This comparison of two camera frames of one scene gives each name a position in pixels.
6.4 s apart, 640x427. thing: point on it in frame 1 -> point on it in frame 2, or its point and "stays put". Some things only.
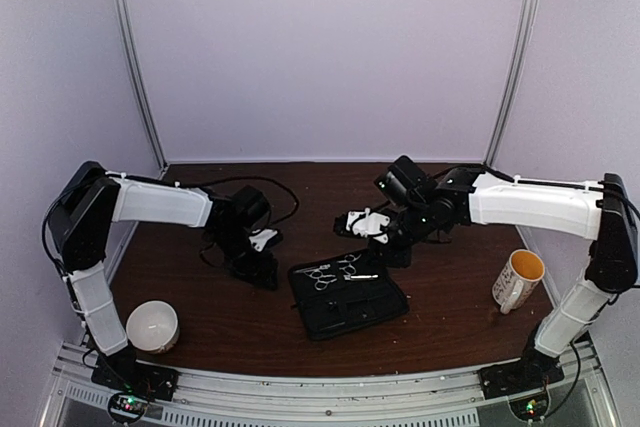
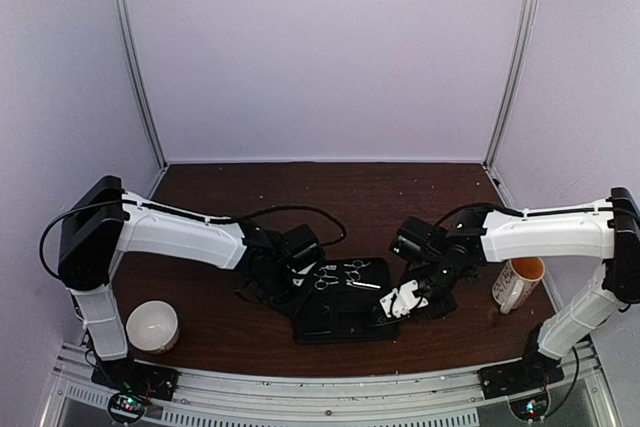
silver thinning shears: [349, 268] -> [355, 276]
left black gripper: [258, 271] -> [290, 308]
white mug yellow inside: [516, 283] stays put
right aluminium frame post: [521, 50] stays put
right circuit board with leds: [529, 409] stays put
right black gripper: [400, 258] -> [446, 307]
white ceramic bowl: [153, 326] stays put
